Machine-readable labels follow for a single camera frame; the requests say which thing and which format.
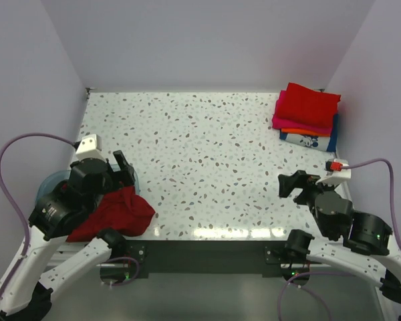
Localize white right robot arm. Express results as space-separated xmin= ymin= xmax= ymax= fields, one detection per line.
xmin=278 ymin=169 xmax=401 ymax=304

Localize pink folded shirt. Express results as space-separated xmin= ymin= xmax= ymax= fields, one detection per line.
xmin=271 ymin=90 xmax=333 ymax=133

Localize dark red t shirt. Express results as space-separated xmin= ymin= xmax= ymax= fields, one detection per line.
xmin=66 ymin=186 xmax=156 ymax=243

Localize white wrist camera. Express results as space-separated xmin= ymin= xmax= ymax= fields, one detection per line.
xmin=75 ymin=134 xmax=106 ymax=161
xmin=316 ymin=158 xmax=352 ymax=187

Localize translucent blue plastic bin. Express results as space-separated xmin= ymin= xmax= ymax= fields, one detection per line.
xmin=35 ymin=164 xmax=140 ymax=203

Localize bright red folded shirt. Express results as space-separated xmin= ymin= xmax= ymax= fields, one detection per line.
xmin=275 ymin=82 xmax=341 ymax=128

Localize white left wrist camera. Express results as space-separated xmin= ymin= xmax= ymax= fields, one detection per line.
xmin=75 ymin=134 xmax=106 ymax=161

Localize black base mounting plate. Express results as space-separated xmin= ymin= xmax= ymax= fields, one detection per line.
xmin=125 ymin=240 xmax=311 ymax=279

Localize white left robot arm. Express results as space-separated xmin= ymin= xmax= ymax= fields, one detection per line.
xmin=0 ymin=150 xmax=135 ymax=320

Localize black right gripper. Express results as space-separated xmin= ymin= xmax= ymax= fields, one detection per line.
xmin=276 ymin=169 xmax=337 ymax=236

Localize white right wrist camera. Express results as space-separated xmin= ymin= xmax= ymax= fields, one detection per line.
xmin=316 ymin=158 xmax=352 ymax=187

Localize orange folded shirt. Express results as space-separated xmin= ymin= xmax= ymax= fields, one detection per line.
xmin=281 ymin=128 xmax=331 ymax=137

